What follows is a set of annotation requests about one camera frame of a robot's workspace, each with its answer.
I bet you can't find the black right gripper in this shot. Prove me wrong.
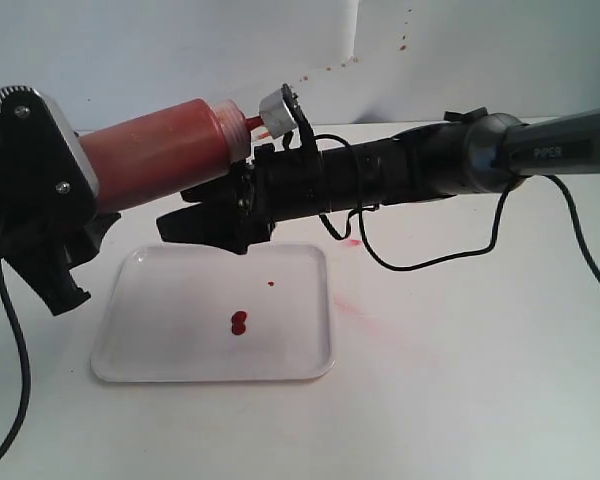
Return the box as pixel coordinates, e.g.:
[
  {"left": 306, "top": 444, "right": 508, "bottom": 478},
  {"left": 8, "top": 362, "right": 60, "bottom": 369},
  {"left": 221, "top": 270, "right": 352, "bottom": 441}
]
[{"left": 156, "top": 143, "right": 330, "bottom": 255}]

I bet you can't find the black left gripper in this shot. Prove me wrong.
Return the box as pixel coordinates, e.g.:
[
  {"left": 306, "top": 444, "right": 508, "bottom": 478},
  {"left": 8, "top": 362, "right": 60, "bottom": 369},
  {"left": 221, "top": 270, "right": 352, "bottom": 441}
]
[{"left": 0, "top": 94, "right": 122, "bottom": 317}]

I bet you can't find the red ketchup squeeze bottle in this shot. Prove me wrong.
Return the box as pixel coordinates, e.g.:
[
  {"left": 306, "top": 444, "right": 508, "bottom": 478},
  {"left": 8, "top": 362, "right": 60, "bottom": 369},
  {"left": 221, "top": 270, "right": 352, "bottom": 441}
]
[{"left": 80, "top": 99, "right": 264, "bottom": 213}]

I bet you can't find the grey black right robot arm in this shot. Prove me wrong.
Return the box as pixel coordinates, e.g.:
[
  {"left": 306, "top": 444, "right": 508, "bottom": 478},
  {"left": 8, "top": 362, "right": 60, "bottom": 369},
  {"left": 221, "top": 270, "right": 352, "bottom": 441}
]
[{"left": 157, "top": 108, "right": 600, "bottom": 254}]

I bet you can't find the red ketchup blob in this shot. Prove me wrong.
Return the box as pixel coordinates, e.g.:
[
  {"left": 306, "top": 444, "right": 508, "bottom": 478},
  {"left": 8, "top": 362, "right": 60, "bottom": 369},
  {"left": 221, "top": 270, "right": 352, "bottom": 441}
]
[{"left": 231, "top": 310, "right": 248, "bottom": 336}]

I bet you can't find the white rectangular tray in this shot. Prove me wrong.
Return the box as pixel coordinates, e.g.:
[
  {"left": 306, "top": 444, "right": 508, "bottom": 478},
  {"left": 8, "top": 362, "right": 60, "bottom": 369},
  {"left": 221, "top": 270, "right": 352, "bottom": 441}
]
[{"left": 90, "top": 244, "right": 334, "bottom": 383}]

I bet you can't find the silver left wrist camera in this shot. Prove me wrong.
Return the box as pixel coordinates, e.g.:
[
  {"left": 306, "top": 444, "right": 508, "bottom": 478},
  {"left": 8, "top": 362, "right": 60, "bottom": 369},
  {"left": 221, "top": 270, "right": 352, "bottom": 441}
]
[{"left": 0, "top": 85, "right": 99, "bottom": 223}]

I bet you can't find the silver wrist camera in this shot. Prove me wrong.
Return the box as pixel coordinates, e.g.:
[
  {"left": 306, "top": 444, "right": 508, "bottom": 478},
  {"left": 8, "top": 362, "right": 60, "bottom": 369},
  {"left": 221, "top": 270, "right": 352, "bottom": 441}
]
[
  {"left": 258, "top": 83, "right": 304, "bottom": 139},
  {"left": 0, "top": 85, "right": 99, "bottom": 223}
]

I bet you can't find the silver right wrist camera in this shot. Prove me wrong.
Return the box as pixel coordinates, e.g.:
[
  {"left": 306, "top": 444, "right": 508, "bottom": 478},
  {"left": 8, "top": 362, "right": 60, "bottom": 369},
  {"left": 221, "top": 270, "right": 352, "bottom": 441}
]
[{"left": 258, "top": 83, "right": 304, "bottom": 139}]

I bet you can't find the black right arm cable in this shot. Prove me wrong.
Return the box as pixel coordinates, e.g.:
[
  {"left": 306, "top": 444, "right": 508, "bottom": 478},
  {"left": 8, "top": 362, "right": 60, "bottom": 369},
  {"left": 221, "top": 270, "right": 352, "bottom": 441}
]
[{"left": 279, "top": 129, "right": 600, "bottom": 421}]

